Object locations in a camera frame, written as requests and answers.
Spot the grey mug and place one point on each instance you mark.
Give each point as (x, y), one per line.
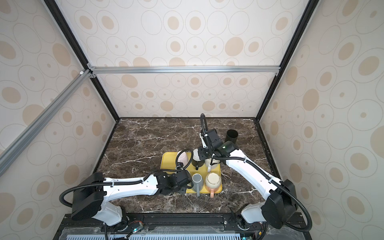
(198, 183)

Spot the black corner frame post left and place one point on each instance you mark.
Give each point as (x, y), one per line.
(59, 18)

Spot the black corner frame post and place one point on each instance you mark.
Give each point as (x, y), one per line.
(299, 31)
(59, 18)

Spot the horizontal aluminium rail back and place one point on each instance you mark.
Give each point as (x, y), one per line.
(186, 69)

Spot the peach mug cream base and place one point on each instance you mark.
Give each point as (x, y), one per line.
(213, 183)

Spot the diagonal aluminium rail left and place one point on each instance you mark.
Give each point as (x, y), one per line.
(25, 138)

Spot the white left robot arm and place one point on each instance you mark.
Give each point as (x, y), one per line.
(93, 197)

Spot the yellow plastic tray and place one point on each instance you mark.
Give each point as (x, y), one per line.
(168, 162)

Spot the black mug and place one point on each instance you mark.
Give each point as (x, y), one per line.
(232, 136)

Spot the speckled beige mug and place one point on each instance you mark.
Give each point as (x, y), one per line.
(211, 164)

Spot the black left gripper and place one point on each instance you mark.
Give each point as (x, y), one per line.
(184, 187)

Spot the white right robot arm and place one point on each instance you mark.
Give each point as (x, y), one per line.
(280, 199)

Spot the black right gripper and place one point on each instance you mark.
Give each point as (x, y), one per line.
(200, 152)

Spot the black corner frame post right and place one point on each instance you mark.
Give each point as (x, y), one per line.
(299, 31)

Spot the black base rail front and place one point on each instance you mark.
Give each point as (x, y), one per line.
(151, 226)

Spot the pink mug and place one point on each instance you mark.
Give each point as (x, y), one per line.
(182, 160)

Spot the black-green mug white base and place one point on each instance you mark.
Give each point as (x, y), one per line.
(197, 162)

